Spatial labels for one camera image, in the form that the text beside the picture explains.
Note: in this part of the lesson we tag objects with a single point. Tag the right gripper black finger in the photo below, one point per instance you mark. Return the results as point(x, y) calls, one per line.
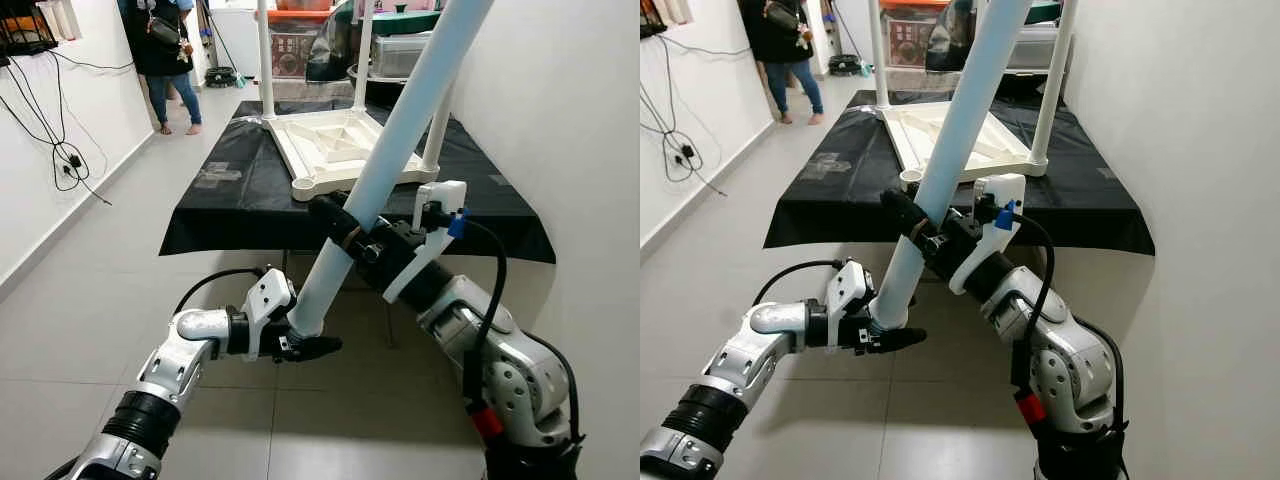
point(335, 218)
point(906, 212)

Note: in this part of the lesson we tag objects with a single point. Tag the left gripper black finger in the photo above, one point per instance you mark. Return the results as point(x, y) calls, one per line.
point(900, 340)
point(318, 348)

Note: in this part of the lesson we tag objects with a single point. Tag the red tag on right arm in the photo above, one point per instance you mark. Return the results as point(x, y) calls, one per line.
point(487, 422)
point(1030, 408)

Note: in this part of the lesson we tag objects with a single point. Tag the white plastic children table top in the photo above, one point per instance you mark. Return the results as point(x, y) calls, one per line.
point(320, 150)
point(920, 140)

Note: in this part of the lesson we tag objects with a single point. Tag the black tablecloth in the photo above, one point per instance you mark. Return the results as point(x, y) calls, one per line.
point(240, 215)
point(850, 210)

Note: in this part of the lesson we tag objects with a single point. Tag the black shiny bag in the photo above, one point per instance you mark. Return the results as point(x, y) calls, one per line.
point(328, 50)
point(948, 40)

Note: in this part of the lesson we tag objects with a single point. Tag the clear storage box orange lid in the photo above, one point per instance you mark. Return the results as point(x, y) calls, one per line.
point(910, 40)
point(295, 50)

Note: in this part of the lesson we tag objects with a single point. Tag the clear plastic storage box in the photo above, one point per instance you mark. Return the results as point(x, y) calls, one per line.
point(400, 58)
point(1040, 48)

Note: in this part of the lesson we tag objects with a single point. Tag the person in black apron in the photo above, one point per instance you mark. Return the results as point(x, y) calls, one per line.
point(160, 60)
point(780, 55)

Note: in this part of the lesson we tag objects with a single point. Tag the silver robot leg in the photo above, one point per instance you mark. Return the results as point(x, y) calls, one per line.
point(535, 462)
point(1080, 458)

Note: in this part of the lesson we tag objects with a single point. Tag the black crossbody bag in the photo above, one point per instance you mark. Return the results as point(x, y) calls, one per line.
point(785, 18)
point(165, 32)

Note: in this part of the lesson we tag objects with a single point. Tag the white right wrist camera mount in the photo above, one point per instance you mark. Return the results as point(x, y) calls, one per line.
point(1000, 230)
point(430, 245)

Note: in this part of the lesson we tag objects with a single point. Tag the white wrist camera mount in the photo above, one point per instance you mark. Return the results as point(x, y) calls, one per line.
point(430, 245)
point(1000, 230)
point(850, 295)
point(268, 305)

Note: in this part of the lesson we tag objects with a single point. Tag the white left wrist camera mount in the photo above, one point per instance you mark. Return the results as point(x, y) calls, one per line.
point(850, 295)
point(268, 305)

